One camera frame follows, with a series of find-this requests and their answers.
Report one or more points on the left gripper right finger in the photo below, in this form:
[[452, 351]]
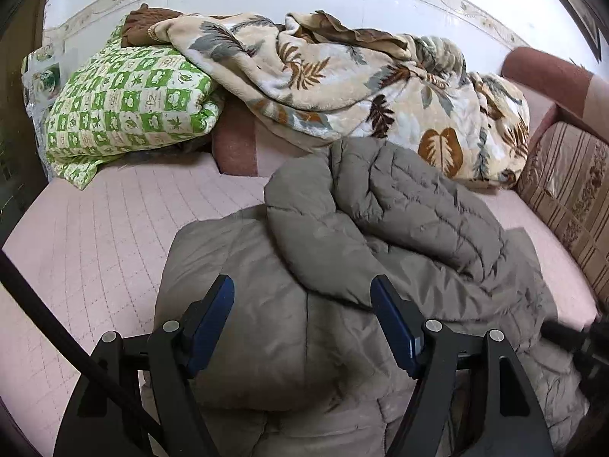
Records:
[[469, 387]]

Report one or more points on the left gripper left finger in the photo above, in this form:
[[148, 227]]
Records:
[[153, 402]]

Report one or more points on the grey-brown hooded puffer jacket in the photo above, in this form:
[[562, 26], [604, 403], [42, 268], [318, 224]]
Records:
[[302, 367]]

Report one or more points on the pink quilted mattress cover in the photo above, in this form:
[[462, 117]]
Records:
[[95, 257]]

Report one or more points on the striped brown sofa cushion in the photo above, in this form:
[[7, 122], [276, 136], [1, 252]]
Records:
[[565, 183]]

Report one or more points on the maroon pink sofa backrest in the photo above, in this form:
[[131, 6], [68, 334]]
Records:
[[558, 91]]

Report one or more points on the green checked pillow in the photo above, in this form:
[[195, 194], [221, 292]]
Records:
[[126, 100]]

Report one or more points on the leaf-patterned fleece blanket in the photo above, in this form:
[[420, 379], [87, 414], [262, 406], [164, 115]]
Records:
[[313, 81]]

